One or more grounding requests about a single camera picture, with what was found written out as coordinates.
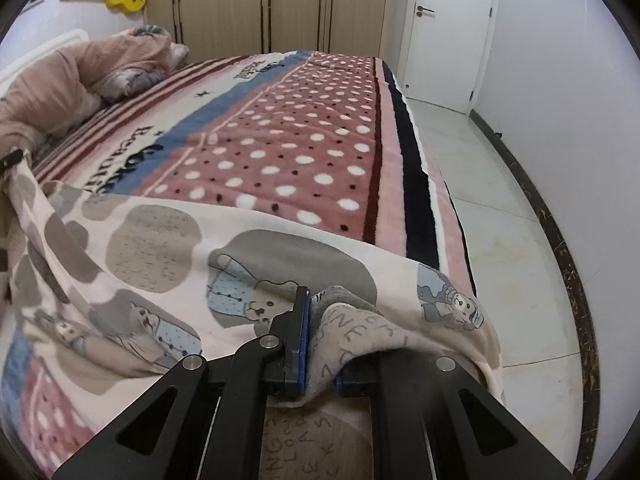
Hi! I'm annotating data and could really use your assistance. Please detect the pink quilt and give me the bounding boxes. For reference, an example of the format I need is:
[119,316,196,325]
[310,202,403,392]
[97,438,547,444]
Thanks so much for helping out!
[0,25,191,161]

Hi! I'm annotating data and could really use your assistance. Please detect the beige wooden wardrobe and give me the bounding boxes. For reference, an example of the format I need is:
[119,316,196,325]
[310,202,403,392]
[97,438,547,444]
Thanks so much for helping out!
[142,0,397,58]

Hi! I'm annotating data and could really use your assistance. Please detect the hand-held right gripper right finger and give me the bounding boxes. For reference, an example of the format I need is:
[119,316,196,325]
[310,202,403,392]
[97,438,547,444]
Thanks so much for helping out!
[332,347,576,480]

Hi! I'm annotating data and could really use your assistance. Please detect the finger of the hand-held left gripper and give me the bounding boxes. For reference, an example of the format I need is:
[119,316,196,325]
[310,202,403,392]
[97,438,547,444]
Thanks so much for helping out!
[0,149,25,175]

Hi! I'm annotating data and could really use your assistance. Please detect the white headboard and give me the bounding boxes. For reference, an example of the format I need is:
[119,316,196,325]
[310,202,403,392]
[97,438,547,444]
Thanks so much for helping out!
[0,30,89,92]

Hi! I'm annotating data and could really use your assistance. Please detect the white door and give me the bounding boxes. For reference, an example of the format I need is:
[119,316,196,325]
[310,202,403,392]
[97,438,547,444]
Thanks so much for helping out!
[400,0,501,116]

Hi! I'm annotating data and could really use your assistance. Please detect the cream pants with grey patches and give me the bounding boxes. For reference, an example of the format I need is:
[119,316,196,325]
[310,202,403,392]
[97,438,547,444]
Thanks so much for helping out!
[0,160,507,480]

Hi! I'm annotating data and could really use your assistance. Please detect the striped polka dot printed blanket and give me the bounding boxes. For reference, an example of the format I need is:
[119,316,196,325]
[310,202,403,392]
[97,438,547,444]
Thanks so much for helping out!
[0,50,481,478]

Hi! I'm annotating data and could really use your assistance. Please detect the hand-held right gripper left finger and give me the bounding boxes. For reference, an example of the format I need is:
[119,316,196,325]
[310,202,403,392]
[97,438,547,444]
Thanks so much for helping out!
[50,286,314,480]

